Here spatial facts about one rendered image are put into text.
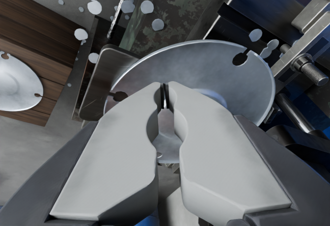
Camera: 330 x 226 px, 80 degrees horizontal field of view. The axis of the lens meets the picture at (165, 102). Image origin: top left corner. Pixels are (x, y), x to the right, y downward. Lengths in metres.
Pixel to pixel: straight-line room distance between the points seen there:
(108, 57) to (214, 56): 0.14
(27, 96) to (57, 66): 0.21
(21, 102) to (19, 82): 0.11
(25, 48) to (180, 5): 0.58
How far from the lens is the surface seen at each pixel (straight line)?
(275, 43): 0.42
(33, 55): 0.83
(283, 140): 0.29
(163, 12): 0.39
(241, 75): 0.32
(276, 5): 0.39
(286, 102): 0.46
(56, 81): 0.87
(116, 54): 0.26
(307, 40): 0.39
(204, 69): 0.29
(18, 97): 0.98
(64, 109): 1.49
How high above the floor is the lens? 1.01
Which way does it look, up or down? 46 degrees down
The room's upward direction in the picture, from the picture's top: 169 degrees clockwise
